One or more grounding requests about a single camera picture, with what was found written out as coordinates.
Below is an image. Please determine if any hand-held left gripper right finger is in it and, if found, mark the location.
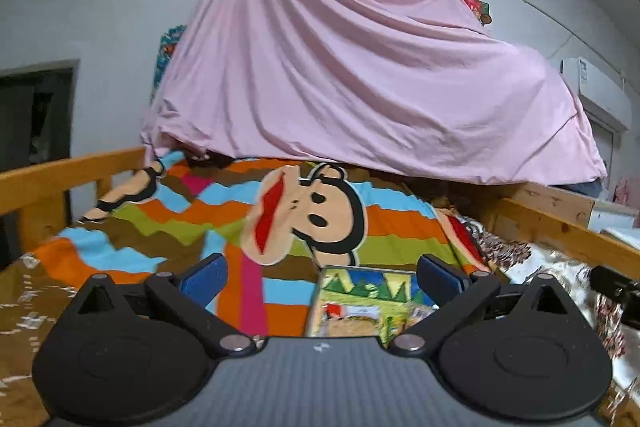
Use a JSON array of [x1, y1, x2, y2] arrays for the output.
[[387, 253, 576, 355]]

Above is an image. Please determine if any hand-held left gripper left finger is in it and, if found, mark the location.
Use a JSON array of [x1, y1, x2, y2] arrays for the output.
[[70, 253, 258, 358]]

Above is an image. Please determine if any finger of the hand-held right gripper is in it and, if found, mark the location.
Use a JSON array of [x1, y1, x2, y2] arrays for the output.
[[589, 264, 640, 310]]

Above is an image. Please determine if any yellow snack packet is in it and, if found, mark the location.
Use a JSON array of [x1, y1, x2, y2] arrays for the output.
[[382, 307, 410, 344]]

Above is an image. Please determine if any metal tray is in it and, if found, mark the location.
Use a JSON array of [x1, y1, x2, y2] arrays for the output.
[[305, 264, 441, 341]]

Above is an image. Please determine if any monkey printed blanket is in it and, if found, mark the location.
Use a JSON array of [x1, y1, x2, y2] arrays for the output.
[[0, 152, 493, 427]]

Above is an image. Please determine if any dinosaur printed tray liner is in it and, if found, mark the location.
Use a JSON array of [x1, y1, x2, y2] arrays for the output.
[[320, 268, 422, 309]]

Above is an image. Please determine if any pink patterned cloth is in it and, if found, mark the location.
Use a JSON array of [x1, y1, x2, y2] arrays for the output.
[[614, 177, 640, 208]]

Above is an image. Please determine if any white and red snack packet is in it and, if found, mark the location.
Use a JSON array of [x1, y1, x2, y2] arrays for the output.
[[320, 301, 384, 339]]

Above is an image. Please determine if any white air conditioner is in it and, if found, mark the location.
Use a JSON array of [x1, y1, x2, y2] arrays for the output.
[[559, 57, 633, 128]]

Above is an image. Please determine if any pink bed sheet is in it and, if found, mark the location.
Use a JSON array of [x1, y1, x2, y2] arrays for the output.
[[140, 0, 608, 186]]

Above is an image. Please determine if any teal patterned cloth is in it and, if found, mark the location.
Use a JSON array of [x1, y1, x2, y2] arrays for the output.
[[150, 24, 187, 105]]

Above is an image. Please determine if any dark window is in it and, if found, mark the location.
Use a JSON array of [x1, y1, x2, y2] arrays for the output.
[[0, 59, 81, 175]]

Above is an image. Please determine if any red floral cloth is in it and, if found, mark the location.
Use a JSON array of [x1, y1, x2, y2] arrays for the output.
[[457, 0, 493, 26]]

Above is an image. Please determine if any wooden bed frame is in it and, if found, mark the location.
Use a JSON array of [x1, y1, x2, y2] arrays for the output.
[[0, 147, 640, 269]]

